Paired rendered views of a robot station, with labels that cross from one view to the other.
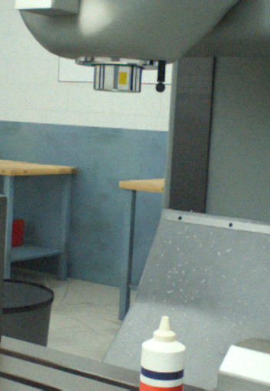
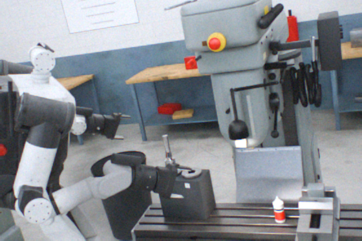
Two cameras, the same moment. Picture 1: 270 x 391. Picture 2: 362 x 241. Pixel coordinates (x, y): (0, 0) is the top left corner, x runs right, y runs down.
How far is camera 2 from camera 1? 120 cm
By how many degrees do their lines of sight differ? 15
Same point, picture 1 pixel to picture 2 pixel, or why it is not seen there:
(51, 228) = (88, 105)
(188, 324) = (256, 181)
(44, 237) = not seen: hidden behind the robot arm
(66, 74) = (73, 29)
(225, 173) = not seen: hidden behind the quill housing
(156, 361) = (278, 207)
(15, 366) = (229, 212)
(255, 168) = not seen: hidden behind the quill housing
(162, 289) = (244, 172)
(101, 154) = (104, 64)
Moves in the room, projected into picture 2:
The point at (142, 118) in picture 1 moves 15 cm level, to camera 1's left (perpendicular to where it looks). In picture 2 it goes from (119, 43) to (110, 45)
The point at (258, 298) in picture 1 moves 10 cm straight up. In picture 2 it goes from (273, 169) to (271, 150)
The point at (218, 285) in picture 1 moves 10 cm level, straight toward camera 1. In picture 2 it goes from (260, 168) to (267, 176)
